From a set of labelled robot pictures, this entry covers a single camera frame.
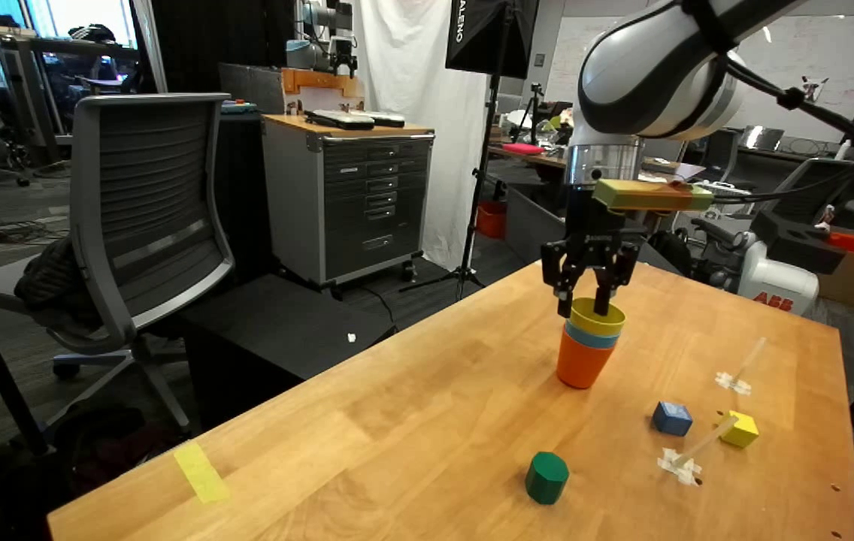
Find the grey drawer cabinet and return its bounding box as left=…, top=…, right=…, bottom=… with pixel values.
left=263, top=114, right=434, bottom=285

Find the blue plastic cup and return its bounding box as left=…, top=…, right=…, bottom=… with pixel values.
left=566, top=320, right=619, bottom=347

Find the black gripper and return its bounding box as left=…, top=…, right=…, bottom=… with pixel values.
left=540, top=186, right=646, bottom=317

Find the blue cube block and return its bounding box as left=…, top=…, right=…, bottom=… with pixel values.
left=653, top=402, right=692, bottom=434

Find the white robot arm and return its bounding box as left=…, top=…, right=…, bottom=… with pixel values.
left=540, top=0, right=801, bottom=316

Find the yellow cube block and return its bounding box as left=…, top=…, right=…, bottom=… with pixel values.
left=723, top=409, right=757, bottom=451

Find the yellow plastic cup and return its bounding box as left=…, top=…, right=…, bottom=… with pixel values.
left=567, top=298, right=626, bottom=335

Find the orange plastic cup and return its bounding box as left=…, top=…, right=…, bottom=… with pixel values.
left=557, top=330, right=613, bottom=386

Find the white stick tool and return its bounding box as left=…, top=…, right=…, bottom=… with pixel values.
left=715, top=335, right=766, bottom=395
left=657, top=413, right=737, bottom=487

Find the yellow tape strip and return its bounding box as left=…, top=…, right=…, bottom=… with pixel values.
left=176, top=441, right=229, bottom=505

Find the green cylinder block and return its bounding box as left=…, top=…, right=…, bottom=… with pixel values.
left=522, top=451, right=567, bottom=505

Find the grey office chair right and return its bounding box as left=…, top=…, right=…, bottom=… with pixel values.
left=54, top=92, right=234, bottom=429

